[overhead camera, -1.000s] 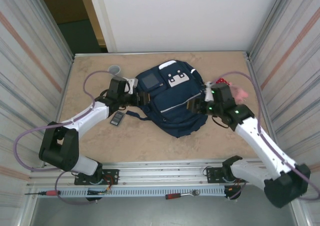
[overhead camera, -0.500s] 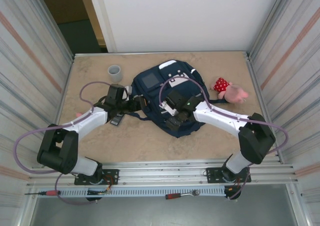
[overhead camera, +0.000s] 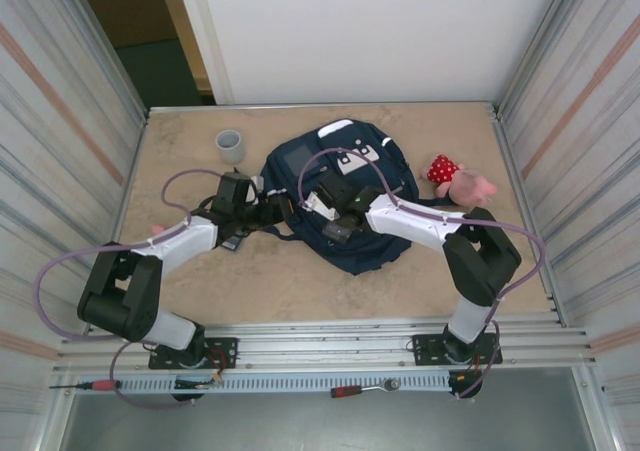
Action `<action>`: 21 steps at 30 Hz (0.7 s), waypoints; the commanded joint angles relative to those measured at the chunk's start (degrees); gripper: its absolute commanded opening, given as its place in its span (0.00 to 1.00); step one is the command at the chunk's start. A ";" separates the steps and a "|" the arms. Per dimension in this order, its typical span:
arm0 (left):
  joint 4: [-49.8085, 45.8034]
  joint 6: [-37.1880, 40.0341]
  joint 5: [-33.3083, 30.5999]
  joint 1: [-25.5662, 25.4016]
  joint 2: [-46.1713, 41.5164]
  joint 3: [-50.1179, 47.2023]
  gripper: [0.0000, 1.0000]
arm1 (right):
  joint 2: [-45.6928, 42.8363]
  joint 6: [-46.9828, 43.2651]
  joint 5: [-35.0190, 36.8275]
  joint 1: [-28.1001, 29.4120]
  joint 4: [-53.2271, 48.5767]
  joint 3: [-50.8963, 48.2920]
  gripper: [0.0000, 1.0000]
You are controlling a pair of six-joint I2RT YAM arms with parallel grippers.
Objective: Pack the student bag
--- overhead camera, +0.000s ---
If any navy blue backpack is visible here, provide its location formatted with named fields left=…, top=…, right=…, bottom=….
left=257, top=118, right=451, bottom=277

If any pink plush pig red dress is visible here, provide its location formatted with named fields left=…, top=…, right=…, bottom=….
left=424, top=153, right=499, bottom=206

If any grey plastic cup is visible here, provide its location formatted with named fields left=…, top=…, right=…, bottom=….
left=215, top=129, right=246, bottom=165

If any tan wooden door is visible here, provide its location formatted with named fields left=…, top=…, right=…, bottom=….
left=153, top=0, right=214, bottom=95

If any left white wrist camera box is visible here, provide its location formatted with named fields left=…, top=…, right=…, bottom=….
left=247, top=174, right=267, bottom=206

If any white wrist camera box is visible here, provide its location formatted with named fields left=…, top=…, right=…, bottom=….
left=247, top=174, right=267, bottom=206
left=302, top=190, right=341, bottom=220

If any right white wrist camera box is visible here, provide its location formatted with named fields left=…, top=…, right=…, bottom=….
left=302, top=190, right=341, bottom=220

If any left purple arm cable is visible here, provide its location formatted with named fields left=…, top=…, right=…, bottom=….
left=38, top=168, right=236, bottom=410

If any aluminium mounting rail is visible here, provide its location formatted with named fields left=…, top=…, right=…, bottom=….
left=53, top=315, right=600, bottom=376

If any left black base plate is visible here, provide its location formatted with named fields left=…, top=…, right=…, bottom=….
left=148, top=337, right=239, bottom=371

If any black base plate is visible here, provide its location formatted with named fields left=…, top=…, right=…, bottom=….
left=148, top=337, right=239, bottom=371
left=412, top=333, right=503, bottom=367

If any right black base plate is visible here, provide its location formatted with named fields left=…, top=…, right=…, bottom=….
left=412, top=333, right=503, bottom=367

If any white slotted cable duct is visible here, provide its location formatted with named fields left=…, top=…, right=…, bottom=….
left=119, top=374, right=454, bottom=393

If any red handled ratchet wrench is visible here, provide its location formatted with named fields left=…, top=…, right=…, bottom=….
left=330, top=378, right=401, bottom=399

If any black orange wire bundle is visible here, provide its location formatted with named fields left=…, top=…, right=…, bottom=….
left=447, top=355, right=486, bottom=398
left=174, top=348, right=237, bottom=391

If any red handled screwdriver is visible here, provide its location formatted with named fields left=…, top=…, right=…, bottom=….
left=48, top=379, right=123, bottom=391

